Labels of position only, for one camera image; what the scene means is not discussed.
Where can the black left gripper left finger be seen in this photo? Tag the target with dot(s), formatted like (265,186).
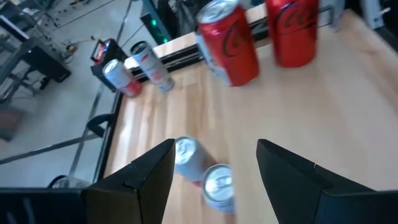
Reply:
(124,199)

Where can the black workbench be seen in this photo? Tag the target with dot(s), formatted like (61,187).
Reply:
(49,65)

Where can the black frame clamp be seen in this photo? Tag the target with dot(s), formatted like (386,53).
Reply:
(93,124)

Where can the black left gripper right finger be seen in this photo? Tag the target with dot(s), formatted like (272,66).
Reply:
(311,199)

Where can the black toolbox with red lid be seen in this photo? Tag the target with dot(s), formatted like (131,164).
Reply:
(97,70)

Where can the red Coca-Cola Zero can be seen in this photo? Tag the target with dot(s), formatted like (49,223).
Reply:
(292,37)
(236,46)

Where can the black device with green light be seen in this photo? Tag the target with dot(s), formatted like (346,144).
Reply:
(155,29)

